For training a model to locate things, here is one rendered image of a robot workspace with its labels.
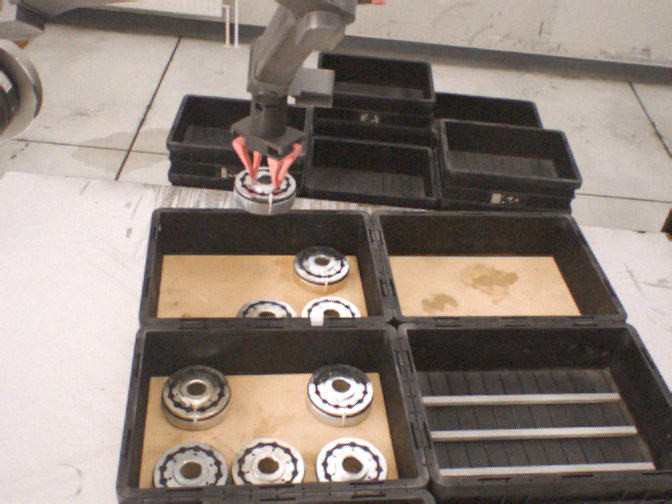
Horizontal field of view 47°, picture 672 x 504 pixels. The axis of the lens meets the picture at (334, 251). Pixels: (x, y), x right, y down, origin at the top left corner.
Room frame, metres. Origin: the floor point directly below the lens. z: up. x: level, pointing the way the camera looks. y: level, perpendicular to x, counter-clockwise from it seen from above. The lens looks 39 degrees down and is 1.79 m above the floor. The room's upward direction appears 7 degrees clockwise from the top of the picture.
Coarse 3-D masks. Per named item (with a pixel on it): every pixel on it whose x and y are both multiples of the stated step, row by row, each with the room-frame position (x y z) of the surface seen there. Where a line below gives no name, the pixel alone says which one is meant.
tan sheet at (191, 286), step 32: (192, 256) 1.11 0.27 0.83; (224, 256) 1.12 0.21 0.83; (256, 256) 1.13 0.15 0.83; (288, 256) 1.14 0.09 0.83; (352, 256) 1.16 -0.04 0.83; (160, 288) 1.01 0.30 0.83; (192, 288) 1.02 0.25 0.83; (224, 288) 1.03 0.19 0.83; (256, 288) 1.04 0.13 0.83; (288, 288) 1.05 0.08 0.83; (352, 288) 1.07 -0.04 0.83
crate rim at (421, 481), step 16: (144, 336) 0.80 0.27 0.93; (400, 352) 0.83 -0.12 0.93; (400, 368) 0.80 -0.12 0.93; (400, 384) 0.76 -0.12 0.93; (128, 400) 0.67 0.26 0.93; (128, 416) 0.65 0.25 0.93; (128, 432) 0.63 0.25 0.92; (416, 432) 0.68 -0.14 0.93; (128, 448) 0.61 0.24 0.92; (416, 448) 0.66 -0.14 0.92; (128, 464) 0.57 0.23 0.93; (416, 464) 0.63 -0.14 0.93; (128, 480) 0.55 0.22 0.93; (368, 480) 0.59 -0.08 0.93; (384, 480) 0.60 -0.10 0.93; (400, 480) 0.60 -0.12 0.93; (416, 480) 0.60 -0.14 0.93; (128, 496) 0.53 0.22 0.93; (144, 496) 0.53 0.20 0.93; (160, 496) 0.53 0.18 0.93; (176, 496) 0.54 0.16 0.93; (192, 496) 0.54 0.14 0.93
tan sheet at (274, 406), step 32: (160, 384) 0.79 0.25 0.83; (256, 384) 0.81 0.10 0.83; (288, 384) 0.82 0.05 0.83; (160, 416) 0.73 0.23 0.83; (256, 416) 0.75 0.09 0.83; (288, 416) 0.76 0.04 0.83; (384, 416) 0.78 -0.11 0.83; (160, 448) 0.67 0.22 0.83; (224, 448) 0.69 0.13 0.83; (320, 448) 0.71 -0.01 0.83; (384, 448) 0.72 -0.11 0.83
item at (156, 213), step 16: (160, 208) 1.11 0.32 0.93; (176, 208) 1.12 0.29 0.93; (192, 208) 1.12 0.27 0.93; (208, 208) 1.13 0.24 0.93; (224, 208) 1.13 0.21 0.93; (240, 208) 1.14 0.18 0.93; (368, 224) 1.14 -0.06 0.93; (368, 240) 1.09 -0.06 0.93; (144, 272) 0.94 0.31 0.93; (144, 288) 0.90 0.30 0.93; (384, 288) 0.97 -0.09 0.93; (144, 304) 0.86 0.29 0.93; (384, 304) 0.93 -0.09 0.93; (144, 320) 0.83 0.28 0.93; (160, 320) 0.83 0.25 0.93; (176, 320) 0.84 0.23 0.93; (192, 320) 0.84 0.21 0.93; (208, 320) 0.85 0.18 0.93; (224, 320) 0.85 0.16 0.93; (240, 320) 0.85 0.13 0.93; (256, 320) 0.86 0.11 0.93; (272, 320) 0.86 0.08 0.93; (288, 320) 0.87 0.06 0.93; (304, 320) 0.87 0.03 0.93; (336, 320) 0.88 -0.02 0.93; (352, 320) 0.88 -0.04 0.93; (368, 320) 0.89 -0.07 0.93; (384, 320) 0.89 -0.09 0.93
